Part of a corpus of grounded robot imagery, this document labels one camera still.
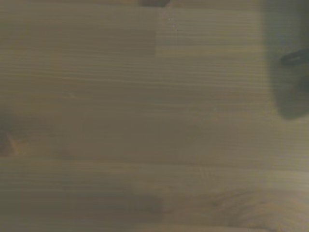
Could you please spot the dark green round plate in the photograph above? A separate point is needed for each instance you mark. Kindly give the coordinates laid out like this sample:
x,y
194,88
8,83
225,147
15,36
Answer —
x,y
287,96

